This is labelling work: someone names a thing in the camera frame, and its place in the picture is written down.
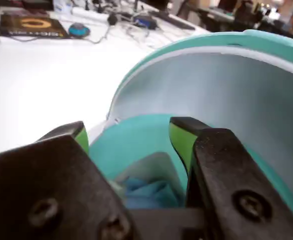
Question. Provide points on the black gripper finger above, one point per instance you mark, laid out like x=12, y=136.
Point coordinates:
x=44, y=185
x=236, y=185

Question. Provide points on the teal whale-shaped trash bin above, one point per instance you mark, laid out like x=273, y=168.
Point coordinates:
x=224, y=87

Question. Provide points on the blue crumpled cloth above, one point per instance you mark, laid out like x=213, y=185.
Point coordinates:
x=151, y=195

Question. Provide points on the blue computer mouse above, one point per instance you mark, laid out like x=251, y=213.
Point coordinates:
x=79, y=30

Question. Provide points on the black power adapter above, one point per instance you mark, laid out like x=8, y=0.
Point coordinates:
x=112, y=19

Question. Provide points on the blue black electronic device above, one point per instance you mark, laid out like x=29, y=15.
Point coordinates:
x=145, y=22

